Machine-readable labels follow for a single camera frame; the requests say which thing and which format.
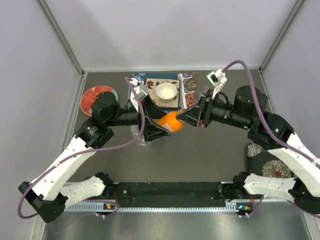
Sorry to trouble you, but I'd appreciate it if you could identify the blue patterned placemat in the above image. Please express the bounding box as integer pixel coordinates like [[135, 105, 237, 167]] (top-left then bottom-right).
[[132, 72, 197, 113]]

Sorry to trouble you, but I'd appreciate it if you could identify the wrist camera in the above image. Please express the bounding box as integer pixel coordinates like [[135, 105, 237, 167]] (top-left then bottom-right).
[[206, 69, 228, 98], [128, 77, 149, 113]]

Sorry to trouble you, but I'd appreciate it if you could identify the red and teal plate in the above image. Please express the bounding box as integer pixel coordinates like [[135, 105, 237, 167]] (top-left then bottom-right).
[[80, 85, 118, 117]]

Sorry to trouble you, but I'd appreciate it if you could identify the white ceramic bowl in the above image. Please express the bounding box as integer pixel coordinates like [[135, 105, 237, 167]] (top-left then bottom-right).
[[155, 82, 178, 101]]

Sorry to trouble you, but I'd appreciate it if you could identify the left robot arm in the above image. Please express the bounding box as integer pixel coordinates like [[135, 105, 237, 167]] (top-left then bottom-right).
[[18, 91, 173, 223]]

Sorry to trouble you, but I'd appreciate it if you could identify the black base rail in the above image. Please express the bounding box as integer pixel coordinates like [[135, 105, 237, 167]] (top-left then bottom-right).
[[84, 181, 253, 209]]

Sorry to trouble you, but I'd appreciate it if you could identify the square floral beige plate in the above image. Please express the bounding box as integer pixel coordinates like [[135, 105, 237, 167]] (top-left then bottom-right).
[[145, 78, 180, 109]]

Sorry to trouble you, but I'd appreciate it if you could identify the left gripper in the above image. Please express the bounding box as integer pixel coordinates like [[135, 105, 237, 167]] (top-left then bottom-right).
[[107, 93, 172, 141]]

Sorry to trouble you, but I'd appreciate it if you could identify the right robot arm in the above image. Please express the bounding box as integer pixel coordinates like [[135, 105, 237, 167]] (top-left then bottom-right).
[[176, 85, 320, 216]]

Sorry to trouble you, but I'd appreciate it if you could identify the black floral square plate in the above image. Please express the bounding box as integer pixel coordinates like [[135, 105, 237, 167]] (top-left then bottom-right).
[[247, 142, 294, 179]]

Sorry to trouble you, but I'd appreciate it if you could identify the orange juice bottle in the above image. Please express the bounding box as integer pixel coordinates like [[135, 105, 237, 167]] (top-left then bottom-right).
[[156, 110, 184, 133]]

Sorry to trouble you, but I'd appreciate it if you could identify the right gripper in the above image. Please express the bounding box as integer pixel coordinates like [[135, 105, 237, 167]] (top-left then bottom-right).
[[176, 88, 252, 130]]

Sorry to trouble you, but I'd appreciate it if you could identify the clear bottle white cap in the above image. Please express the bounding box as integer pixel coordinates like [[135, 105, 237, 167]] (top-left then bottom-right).
[[130, 125, 150, 148]]

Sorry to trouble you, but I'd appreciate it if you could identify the grey slotted cable duct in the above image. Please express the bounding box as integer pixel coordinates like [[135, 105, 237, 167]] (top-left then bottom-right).
[[65, 201, 253, 213]]

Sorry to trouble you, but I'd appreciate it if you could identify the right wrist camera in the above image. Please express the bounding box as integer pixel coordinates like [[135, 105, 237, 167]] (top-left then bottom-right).
[[206, 69, 228, 98]]

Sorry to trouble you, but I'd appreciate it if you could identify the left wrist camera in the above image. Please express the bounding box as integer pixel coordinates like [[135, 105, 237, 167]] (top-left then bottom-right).
[[128, 77, 149, 113]]

